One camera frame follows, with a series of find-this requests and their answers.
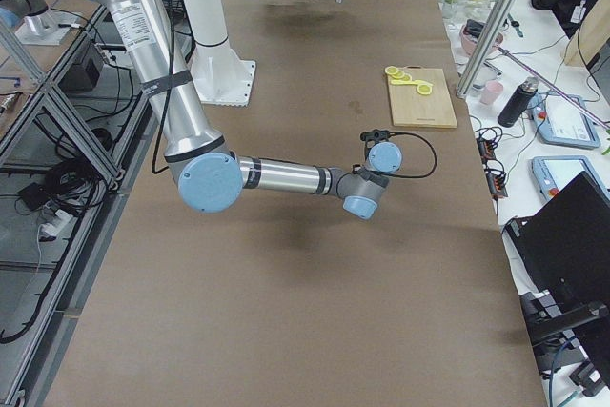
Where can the black water bottle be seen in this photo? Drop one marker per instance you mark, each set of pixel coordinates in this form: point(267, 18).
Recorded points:
point(518, 102)

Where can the pink cup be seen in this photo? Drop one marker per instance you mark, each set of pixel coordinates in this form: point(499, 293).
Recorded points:
point(491, 92)

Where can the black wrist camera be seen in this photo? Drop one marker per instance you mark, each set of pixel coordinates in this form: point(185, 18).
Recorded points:
point(375, 136)

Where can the yellow plastic knife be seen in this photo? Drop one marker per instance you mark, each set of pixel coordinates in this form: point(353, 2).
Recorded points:
point(418, 83)

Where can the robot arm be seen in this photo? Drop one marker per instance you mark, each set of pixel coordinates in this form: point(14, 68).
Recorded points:
point(208, 175)

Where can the aluminium frame post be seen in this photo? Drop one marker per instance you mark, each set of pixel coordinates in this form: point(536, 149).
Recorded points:
point(486, 42)

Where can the white pillar base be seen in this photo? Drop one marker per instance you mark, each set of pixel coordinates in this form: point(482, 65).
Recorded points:
point(219, 75)

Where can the wooden cutting board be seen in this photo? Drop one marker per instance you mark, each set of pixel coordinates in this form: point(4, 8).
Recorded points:
point(411, 109)

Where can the blue teach pendant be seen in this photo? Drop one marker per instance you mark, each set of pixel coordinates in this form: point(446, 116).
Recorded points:
point(560, 123)
point(553, 173)

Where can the pink bowl with cloth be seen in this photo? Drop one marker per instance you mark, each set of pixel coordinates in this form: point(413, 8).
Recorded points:
point(469, 35)

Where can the black laptop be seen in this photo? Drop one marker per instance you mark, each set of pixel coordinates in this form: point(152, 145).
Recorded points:
point(565, 246)

